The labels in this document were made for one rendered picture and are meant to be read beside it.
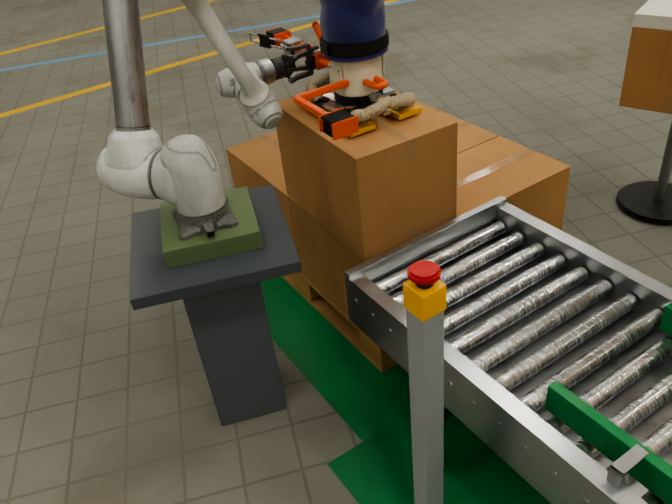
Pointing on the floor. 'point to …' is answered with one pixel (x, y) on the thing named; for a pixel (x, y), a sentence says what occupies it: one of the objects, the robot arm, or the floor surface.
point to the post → (426, 387)
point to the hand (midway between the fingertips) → (320, 55)
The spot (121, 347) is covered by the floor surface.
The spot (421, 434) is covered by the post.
